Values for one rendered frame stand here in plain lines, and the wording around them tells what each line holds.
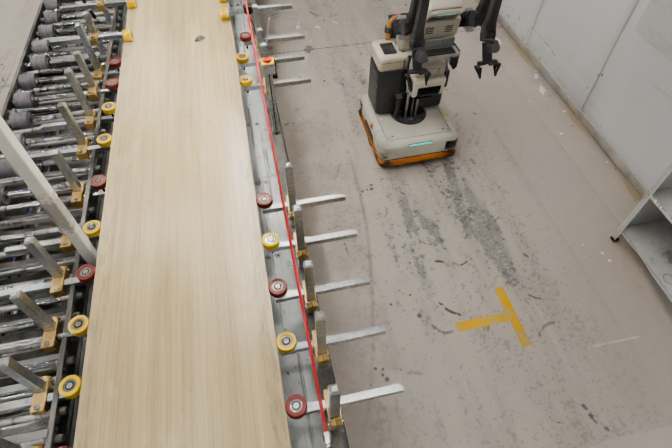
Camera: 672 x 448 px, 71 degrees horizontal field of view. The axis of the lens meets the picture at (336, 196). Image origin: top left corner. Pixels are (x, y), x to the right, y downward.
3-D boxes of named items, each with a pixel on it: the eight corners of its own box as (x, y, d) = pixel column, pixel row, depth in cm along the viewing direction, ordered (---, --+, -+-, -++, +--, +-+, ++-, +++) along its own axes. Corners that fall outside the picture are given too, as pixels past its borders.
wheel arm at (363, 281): (367, 279, 220) (368, 275, 217) (369, 286, 218) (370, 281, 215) (275, 297, 214) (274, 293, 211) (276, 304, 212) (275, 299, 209)
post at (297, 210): (305, 262, 236) (300, 202, 199) (306, 268, 234) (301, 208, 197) (298, 263, 236) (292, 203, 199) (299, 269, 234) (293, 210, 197)
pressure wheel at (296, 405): (310, 421, 179) (309, 413, 170) (289, 427, 178) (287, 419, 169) (305, 400, 184) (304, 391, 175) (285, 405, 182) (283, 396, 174)
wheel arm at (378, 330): (382, 328, 203) (383, 323, 200) (384, 335, 201) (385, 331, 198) (282, 348, 197) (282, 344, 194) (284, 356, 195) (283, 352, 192)
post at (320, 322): (325, 358, 205) (323, 309, 168) (326, 366, 203) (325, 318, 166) (317, 360, 205) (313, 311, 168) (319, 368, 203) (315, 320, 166)
